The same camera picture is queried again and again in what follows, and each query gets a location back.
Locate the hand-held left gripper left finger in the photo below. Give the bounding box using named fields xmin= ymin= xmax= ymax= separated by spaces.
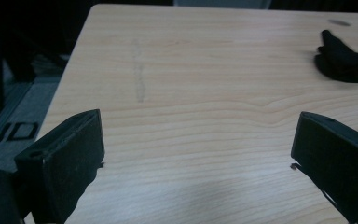
xmin=13 ymin=108 xmax=106 ymax=224

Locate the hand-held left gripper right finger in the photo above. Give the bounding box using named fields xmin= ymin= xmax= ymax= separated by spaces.
xmin=290 ymin=111 xmax=358 ymax=224

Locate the black cloth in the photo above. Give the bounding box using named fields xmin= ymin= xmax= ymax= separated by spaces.
xmin=313 ymin=29 xmax=358 ymax=84

